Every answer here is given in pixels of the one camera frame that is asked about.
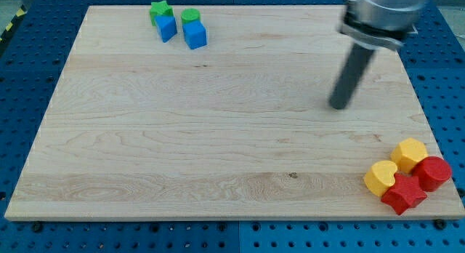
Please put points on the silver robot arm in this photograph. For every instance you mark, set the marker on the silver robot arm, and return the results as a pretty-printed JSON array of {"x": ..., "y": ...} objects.
[{"x": 380, "y": 23}]

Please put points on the blue cube block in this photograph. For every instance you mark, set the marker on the blue cube block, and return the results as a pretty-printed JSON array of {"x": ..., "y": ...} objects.
[{"x": 195, "y": 34}]

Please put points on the yellow hexagon block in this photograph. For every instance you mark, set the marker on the yellow hexagon block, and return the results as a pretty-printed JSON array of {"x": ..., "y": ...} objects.
[{"x": 408, "y": 153}]

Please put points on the wooden board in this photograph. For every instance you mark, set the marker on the wooden board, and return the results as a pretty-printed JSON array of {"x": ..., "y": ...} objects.
[{"x": 142, "y": 130}]

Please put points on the green cylinder block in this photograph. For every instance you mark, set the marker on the green cylinder block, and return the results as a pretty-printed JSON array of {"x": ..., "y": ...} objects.
[{"x": 190, "y": 15}]

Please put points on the blue triangular block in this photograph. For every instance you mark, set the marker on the blue triangular block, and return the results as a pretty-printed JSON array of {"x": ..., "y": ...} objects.
[{"x": 166, "y": 27}]

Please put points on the green star block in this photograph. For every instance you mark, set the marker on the green star block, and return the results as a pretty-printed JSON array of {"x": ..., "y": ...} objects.
[{"x": 160, "y": 8}]

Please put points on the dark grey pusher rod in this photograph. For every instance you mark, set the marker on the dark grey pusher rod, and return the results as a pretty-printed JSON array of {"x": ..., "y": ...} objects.
[{"x": 356, "y": 62}]

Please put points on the yellow heart block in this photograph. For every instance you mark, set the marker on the yellow heart block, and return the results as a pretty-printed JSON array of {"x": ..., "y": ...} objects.
[{"x": 380, "y": 177}]

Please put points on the red star block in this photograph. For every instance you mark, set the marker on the red star block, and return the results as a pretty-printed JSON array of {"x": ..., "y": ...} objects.
[{"x": 406, "y": 193}]

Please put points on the red cylinder block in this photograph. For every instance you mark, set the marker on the red cylinder block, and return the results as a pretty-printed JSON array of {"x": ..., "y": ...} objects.
[{"x": 432, "y": 172}]

